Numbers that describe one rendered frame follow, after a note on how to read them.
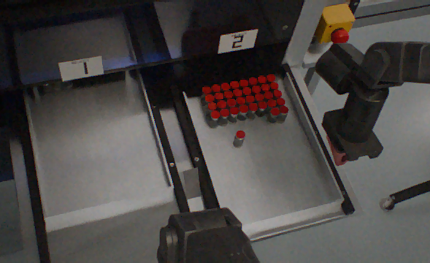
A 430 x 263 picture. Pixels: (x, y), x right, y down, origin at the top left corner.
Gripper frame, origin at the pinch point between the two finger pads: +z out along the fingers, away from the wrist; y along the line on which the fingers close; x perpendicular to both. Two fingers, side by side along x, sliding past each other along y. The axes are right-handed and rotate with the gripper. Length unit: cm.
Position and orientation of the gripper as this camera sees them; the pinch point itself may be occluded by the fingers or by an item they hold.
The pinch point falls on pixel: (340, 161)
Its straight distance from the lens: 102.4
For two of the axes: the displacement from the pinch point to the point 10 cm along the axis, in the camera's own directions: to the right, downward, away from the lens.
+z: -0.6, 6.3, 7.8
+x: -9.5, 2.0, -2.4
